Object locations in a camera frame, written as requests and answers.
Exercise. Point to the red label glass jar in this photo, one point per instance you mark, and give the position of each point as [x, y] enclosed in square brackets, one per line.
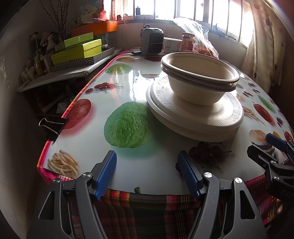
[187, 42]

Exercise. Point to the black binder clip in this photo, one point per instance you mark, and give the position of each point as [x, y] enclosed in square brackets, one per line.
[54, 127]

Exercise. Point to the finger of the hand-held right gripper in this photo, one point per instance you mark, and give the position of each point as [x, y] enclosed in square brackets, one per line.
[259, 156]
[276, 140]

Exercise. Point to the barred window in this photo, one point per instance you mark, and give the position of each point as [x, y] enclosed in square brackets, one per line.
[183, 11]

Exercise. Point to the clear plastic bag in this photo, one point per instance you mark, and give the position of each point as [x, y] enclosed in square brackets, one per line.
[197, 29]

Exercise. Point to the white plastic tub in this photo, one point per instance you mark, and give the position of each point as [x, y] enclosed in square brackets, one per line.
[172, 44]

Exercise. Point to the thick lime green box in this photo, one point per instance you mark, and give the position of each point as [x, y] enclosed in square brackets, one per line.
[77, 52]

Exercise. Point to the red gift bag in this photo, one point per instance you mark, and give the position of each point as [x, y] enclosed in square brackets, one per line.
[96, 11]

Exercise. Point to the grey chevron box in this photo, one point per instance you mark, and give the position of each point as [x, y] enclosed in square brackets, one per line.
[80, 62]

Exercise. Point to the white foam plate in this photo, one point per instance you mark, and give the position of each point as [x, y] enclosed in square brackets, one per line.
[206, 111]
[229, 129]
[202, 137]

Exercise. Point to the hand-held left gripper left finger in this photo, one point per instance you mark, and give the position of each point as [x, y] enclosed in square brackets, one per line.
[105, 174]

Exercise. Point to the spotted beige curtain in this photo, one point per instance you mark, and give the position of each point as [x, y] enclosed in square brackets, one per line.
[266, 46]

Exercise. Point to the pile of oranges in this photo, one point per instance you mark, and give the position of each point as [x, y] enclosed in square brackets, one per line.
[205, 52]

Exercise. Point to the dried twigs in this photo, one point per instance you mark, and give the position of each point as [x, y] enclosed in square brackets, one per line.
[58, 16]

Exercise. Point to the row of small bottles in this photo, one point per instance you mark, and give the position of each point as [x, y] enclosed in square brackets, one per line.
[34, 64]

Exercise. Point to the grey small heater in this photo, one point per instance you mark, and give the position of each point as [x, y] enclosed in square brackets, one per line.
[151, 41]

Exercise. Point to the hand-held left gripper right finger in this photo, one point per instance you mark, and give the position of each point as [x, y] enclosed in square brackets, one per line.
[189, 174]

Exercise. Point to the orange box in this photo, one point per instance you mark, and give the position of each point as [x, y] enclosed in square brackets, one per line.
[94, 28]

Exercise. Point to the flat lime green box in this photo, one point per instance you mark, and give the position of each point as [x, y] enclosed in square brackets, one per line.
[74, 41]

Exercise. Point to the white shelf board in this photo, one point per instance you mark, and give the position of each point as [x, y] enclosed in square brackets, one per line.
[55, 77]

